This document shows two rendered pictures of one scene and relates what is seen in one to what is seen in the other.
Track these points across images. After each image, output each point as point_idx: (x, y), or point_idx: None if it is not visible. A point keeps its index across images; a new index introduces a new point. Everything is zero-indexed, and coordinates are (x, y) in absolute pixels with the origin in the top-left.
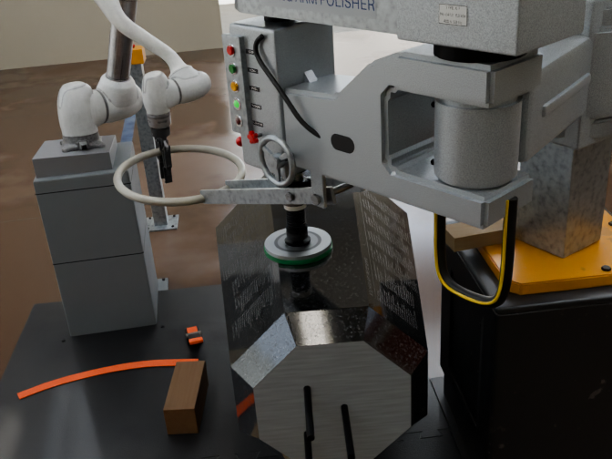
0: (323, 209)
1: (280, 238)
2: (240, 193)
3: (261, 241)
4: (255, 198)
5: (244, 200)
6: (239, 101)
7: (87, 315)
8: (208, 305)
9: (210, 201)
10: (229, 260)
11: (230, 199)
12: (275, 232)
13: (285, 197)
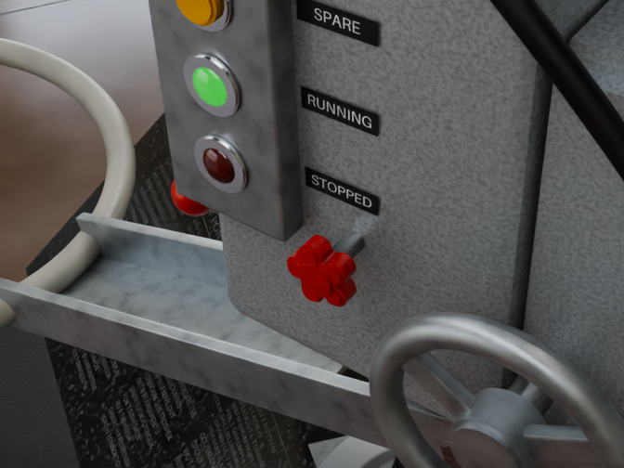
0: None
1: None
2: (185, 353)
3: (252, 453)
4: (260, 390)
5: (202, 379)
6: (229, 79)
7: None
8: (8, 390)
9: (42, 330)
10: (120, 467)
11: (135, 355)
12: (326, 465)
13: (433, 442)
